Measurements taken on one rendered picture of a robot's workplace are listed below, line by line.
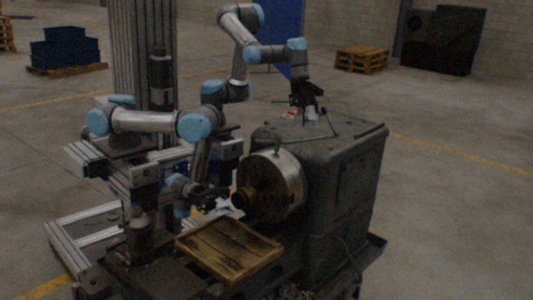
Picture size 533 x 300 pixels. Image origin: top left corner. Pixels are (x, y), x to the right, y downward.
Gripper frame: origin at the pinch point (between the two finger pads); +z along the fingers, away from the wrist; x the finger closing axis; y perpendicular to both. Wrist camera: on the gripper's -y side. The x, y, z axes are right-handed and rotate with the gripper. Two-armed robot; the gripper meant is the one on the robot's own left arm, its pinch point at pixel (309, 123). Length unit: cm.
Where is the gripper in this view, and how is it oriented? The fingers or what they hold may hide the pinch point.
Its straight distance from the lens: 176.2
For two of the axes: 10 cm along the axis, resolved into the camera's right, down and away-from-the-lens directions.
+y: -6.6, 2.5, -7.1
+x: 7.4, 0.5, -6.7
